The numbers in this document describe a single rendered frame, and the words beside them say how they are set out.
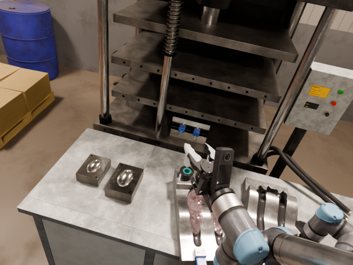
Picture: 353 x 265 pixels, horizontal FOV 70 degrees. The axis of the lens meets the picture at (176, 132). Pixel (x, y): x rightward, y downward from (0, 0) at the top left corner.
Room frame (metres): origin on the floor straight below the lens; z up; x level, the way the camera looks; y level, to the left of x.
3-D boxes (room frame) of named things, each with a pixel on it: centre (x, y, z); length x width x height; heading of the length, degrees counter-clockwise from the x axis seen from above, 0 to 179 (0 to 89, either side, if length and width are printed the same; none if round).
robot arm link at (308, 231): (0.61, -0.60, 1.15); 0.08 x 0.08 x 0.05
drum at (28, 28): (3.35, 2.27, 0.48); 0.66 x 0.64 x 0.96; 90
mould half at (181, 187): (0.82, -0.21, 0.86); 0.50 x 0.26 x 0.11; 11
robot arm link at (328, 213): (0.61, -0.60, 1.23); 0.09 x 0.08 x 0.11; 51
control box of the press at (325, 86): (1.54, -0.86, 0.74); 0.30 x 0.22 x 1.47; 84
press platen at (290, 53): (1.86, -0.08, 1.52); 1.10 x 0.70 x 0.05; 84
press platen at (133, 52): (1.85, -0.08, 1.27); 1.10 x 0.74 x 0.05; 84
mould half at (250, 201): (0.86, -0.57, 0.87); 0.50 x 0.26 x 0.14; 174
